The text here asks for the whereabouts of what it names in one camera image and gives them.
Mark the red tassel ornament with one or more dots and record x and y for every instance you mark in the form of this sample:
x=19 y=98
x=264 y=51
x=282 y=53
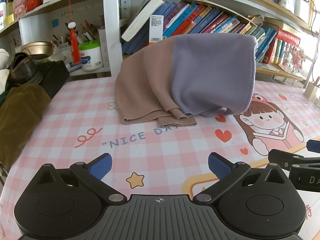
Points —
x=74 y=43

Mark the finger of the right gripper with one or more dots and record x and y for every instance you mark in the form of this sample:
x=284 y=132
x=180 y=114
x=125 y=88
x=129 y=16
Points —
x=313 y=146

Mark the beige pen holder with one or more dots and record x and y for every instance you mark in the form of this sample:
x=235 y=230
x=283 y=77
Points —
x=311 y=89

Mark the colourful figurine decoration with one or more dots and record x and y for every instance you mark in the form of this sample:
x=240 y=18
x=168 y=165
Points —
x=292 y=62

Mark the row of colourful books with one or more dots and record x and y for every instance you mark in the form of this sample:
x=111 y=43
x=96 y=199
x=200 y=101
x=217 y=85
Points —
x=202 y=17

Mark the white orange medicine box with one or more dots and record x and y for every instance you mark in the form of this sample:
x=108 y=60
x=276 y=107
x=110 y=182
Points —
x=156 y=28

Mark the white green-lid jar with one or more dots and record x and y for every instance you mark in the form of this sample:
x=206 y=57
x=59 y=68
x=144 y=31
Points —
x=90 y=55

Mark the dark leather shoe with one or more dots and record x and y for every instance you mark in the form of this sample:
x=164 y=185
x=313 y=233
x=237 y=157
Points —
x=24 y=70

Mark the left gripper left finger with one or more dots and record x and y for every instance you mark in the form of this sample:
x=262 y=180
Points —
x=90 y=175

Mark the brown corduroy garment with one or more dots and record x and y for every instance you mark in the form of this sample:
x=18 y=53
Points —
x=22 y=110

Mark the red dictionaries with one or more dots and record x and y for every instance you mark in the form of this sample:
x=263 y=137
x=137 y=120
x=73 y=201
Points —
x=279 y=44

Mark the wooden white bookshelf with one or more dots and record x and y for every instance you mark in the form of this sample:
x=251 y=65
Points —
x=47 y=22

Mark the brass bowl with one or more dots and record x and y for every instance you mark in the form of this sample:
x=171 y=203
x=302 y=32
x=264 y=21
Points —
x=38 y=50

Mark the cream white garment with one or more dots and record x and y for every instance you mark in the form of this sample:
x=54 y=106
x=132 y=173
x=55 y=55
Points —
x=4 y=72

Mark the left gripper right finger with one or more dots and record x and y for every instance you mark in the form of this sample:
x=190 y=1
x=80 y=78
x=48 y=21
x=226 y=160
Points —
x=228 y=173

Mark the pink checkered tablecloth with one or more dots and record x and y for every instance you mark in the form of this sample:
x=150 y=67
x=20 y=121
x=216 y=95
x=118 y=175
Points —
x=82 y=123

